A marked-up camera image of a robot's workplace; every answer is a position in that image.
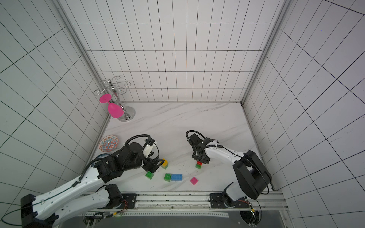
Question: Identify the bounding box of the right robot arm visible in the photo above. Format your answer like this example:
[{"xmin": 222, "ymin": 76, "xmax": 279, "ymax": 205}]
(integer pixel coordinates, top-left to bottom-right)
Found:
[{"xmin": 185, "ymin": 130, "xmax": 272, "ymax": 203}]

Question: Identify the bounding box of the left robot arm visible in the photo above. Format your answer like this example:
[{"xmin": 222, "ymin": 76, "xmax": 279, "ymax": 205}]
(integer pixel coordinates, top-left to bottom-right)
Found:
[{"xmin": 21, "ymin": 142, "xmax": 164, "ymax": 228}]

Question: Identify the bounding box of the blue lego brick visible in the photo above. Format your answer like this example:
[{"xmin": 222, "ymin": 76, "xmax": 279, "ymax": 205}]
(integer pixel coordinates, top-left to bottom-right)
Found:
[{"xmin": 171, "ymin": 174, "xmax": 183, "ymax": 181}]

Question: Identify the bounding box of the magenta lego brick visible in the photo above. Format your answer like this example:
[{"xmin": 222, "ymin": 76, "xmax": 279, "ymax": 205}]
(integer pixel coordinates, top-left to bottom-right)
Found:
[{"xmin": 190, "ymin": 177, "xmax": 198, "ymax": 186}]

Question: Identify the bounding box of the patterned ceramic plate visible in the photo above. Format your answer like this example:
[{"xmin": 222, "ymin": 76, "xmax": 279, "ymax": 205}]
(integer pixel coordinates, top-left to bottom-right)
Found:
[{"xmin": 98, "ymin": 135, "xmax": 119, "ymax": 153}]

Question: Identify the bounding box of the pink plastic wine glass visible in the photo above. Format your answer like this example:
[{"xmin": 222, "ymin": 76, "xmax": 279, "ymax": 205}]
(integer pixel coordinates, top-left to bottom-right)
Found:
[{"xmin": 99, "ymin": 94, "xmax": 124, "ymax": 118}]

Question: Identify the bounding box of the metal glass rack stand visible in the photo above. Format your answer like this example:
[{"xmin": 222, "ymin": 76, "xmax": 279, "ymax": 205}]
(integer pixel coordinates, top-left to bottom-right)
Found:
[{"xmin": 93, "ymin": 76, "xmax": 136, "ymax": 122}]

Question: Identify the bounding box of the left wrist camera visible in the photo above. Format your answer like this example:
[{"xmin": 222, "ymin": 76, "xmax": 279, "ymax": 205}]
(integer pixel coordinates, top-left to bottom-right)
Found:
[{"xmin": 143, "ymin": 138, "xmax": 155, "ymax": 159}]

